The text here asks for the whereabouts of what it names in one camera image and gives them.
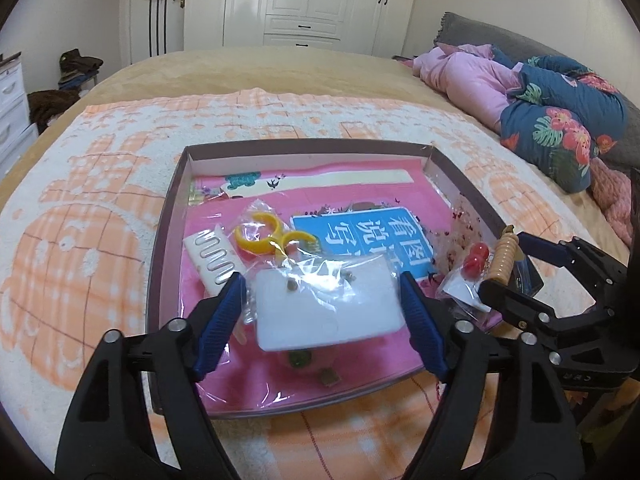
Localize white wardrobe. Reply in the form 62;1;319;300
183;0;414;58

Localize dark clothes pile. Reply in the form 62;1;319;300
27;90;79;133

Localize pink pompom hair clip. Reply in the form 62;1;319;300
276;346;342;389

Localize white drawer cabinet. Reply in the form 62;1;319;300
0;52;38;179

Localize blue floral quilt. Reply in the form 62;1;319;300
491;46;628;194

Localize grey headboard cushion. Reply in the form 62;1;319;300
433;11;640;176

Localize red ball earrings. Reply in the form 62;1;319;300
436;242;492;314

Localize white hair clip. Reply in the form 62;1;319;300
183;224;246;297

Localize brown cardboard tray box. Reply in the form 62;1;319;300
145;136;547;420

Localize beige spiral hair tie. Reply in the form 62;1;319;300
485;224;522;285

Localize sheer polka dot bow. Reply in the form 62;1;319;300
422;179;486;284

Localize white door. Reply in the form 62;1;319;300
119;0;184;66

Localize pink knitted cloth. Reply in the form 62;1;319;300
590;158;632;248

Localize beige bed cover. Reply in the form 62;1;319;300
0;45;632;261

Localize white earring card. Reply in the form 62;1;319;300
242;252;405;352

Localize yellow hoop earrings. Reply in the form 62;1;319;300
232;200;319;260

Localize orange white patterned blanket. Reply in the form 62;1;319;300
1;86;608;479

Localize clothes on stool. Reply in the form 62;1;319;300
58;49;103;90

